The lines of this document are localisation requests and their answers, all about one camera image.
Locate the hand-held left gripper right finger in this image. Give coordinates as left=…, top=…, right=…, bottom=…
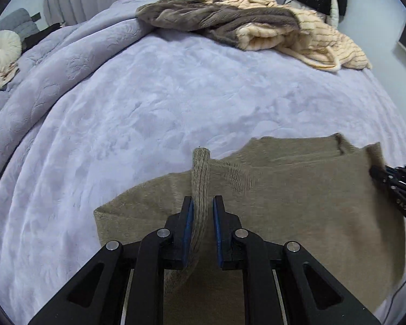
left=212, top=195, right=381, bottom=325

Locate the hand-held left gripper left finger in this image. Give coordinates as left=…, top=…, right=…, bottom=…
left=27, top=196, right=194, bottom=325

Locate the olive brown knit sweater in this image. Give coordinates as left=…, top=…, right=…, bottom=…
left=94, top=133, right=406, bottom=325

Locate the lavender embossed blanket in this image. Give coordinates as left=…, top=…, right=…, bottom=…
left=0, top=0, right=406, bottom=325

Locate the cream striped plush garment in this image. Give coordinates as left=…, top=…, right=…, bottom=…
left=203, top=0, right=373, bottom=73

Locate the white puffer jacket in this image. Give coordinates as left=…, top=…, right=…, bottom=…
left=291, top=0, right=340, bottom=28

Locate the grey brown plush garment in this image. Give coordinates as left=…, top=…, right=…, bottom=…
left=135, top=0, right=302, bottom=50

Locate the small beige floral cloth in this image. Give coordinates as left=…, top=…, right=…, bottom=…
left=0, top=63, right=21, bottom=91

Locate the white round pleated pillow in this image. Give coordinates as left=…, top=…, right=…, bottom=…
left=0, top=30, right=22, bottom=77

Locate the thin grey cable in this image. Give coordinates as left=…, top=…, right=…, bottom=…
left=382, top=267, right=406, bottom=312

